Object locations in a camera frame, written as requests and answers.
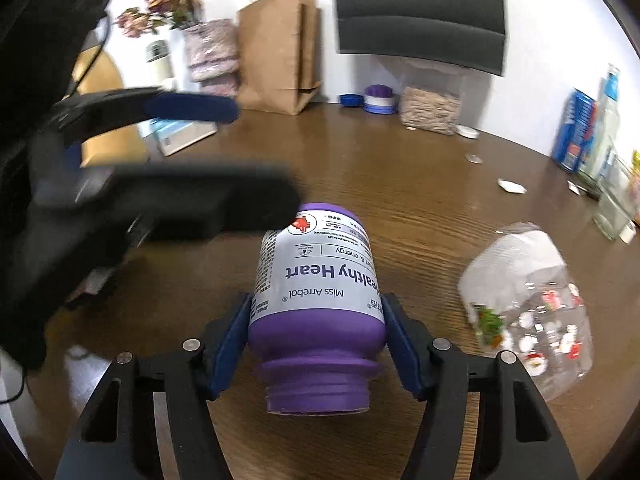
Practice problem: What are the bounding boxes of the blue soda can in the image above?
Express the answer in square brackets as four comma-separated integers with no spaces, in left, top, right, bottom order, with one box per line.
[551,89,596,174]

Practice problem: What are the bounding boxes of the purple white small jar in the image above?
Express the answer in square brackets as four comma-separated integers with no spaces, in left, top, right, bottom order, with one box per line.
[363,84,397,115]

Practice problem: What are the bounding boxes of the black paper bag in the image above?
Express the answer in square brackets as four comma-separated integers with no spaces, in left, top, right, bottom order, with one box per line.
[335,0,506,76]

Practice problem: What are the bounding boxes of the colourful snack packet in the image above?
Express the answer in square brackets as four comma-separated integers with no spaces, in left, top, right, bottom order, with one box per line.
[631,150,640,227]

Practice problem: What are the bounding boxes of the blue tissue box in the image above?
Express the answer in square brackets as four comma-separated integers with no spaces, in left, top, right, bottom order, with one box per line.
[150,119,217,157]

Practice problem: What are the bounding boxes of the clear drinking glass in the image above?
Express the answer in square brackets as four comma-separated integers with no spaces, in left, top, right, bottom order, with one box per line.
[593,154,634,240]

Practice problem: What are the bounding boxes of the clear glass bottle blue cap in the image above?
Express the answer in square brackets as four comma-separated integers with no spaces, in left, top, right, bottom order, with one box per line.
[578,65,620,186]

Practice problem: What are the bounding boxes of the clear plastic decorated bottle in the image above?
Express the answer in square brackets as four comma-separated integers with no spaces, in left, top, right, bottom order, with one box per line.
[458,222,594,401]

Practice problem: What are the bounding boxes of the clear container with grains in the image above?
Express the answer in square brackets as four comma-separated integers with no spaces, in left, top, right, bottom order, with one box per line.
[398,58,464,136]

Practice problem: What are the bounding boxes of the purple supplement bottle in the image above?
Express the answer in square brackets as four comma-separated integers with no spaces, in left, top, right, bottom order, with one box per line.
[248,203,386,416]

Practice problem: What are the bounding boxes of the yellow thermos jug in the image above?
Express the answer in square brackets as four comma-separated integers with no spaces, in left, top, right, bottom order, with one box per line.
[72,46,149,166]

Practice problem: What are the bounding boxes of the brown paper bag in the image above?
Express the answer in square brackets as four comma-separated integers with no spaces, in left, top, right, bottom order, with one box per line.
[236,0,321,116]

